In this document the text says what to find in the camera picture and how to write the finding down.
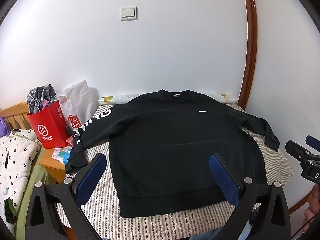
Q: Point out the white floral quilt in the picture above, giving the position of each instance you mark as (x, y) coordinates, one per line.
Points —
(17, 160)

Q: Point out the printed rolled mat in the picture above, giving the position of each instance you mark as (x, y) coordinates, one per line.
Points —
(111, 99)

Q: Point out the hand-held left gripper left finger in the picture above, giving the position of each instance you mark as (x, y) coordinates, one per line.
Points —
(90, 177)

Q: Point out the pink cloth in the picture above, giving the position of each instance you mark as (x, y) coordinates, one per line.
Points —
(46, 104)

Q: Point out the black sweatshirt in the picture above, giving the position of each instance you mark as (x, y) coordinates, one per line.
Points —
(175, 142)

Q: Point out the white red leaflet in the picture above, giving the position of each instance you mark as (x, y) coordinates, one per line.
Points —
(56, 153)

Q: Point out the green bed sheet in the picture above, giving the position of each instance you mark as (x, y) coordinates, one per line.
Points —
(27, 205)

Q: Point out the wooden nightstand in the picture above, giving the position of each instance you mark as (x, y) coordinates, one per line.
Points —
(52, 168)

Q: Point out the wooden door frame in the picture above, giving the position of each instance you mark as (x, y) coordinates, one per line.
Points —
(251, 42)

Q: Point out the striped bed cover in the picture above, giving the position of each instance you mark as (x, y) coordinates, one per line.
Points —
(150, 226)

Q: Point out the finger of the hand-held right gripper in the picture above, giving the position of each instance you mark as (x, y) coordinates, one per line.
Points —
(296, 150)
(313, 142)

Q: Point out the plaid cloth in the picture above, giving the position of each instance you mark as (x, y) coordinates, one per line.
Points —
(40, 96)

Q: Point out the wooden headboard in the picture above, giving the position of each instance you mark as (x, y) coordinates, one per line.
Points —
(17, 115)

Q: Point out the white light switch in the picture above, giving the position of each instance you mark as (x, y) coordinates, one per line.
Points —
(129, 14)

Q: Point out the person's right hand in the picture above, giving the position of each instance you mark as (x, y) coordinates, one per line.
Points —
(313, 207)

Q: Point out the wooden bed rail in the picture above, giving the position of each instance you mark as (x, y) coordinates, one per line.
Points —
(300, 201)

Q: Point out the purple cloth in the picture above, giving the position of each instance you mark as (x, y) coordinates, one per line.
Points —
(4, 127)

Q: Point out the red paper bag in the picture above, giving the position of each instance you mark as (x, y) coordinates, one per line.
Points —
(50, 127)

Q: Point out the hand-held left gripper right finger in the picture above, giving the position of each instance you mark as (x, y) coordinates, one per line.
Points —
(225, 180)

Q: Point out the white plastic bag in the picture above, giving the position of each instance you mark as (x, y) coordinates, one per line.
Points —
(76, 100)

